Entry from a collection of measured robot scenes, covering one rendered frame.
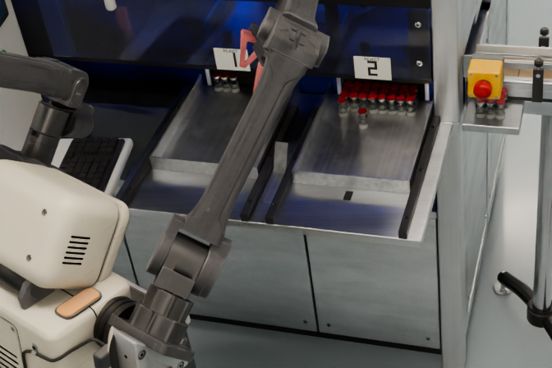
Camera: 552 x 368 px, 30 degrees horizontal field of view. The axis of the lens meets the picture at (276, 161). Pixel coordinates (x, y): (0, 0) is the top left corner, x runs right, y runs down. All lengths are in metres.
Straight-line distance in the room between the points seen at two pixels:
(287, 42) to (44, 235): 0.46
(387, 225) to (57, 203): 0.83
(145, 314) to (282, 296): 1.43
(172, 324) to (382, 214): 0.75
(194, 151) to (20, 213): 0.89
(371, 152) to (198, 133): 0.43
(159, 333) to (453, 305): 1.40
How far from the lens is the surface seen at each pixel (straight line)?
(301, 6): 1.72
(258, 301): 2.99
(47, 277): 1.55
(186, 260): 1.56
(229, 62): 2.46
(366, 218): 2.16
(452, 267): 2.71
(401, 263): 2.73
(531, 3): 4.60
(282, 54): 1.54
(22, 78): 1.75
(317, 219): 2.17
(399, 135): 2.37
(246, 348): 3.13
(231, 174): 1.55
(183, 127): 2.49
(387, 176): 2.26
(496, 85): 2.32
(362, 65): 2.36
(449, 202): 2.56
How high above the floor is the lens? 2.32
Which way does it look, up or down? 38 degrees down
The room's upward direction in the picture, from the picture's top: 9 degrees counter-clockwise
